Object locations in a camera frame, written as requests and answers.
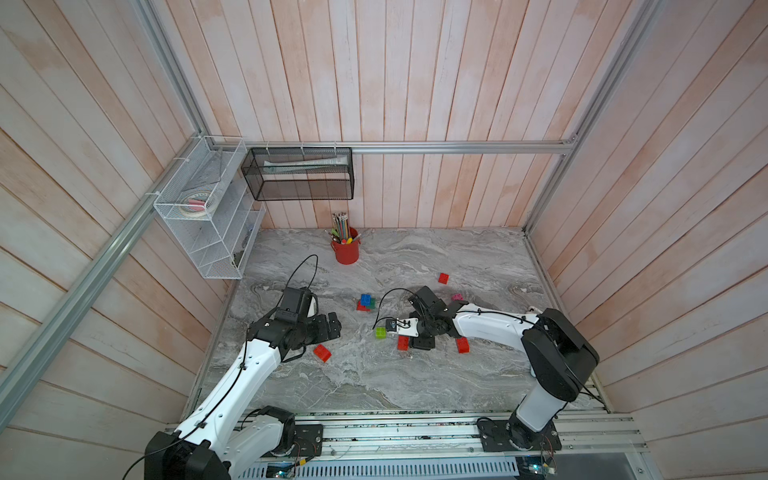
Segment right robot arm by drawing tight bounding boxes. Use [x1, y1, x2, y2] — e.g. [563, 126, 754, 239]
[395, 286, 600, 452]

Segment red pen cup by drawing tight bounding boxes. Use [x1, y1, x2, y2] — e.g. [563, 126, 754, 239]
[331, 228, 360, 265]

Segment aluminium rail front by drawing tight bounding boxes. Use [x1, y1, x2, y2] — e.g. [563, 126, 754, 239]
[152, 410, 646, 466]

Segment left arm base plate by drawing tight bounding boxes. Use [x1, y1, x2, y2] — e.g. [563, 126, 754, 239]
[263, 423, 324, 459]

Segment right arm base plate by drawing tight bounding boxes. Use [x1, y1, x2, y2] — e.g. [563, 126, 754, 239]
[475, 417, 562, 452]

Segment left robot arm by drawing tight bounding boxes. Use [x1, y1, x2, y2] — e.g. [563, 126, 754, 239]
[139, 287, 342, 479]

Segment black mesh basket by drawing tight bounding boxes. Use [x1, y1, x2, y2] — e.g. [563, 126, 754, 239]
[241, 147, 355, 202]

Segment pens in cup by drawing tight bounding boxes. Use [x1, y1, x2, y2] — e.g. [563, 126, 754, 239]
[331, 212, 357, 244]

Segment white wire shelf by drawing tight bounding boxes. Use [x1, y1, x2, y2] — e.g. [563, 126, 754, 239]
[154, 136, 265, 280]

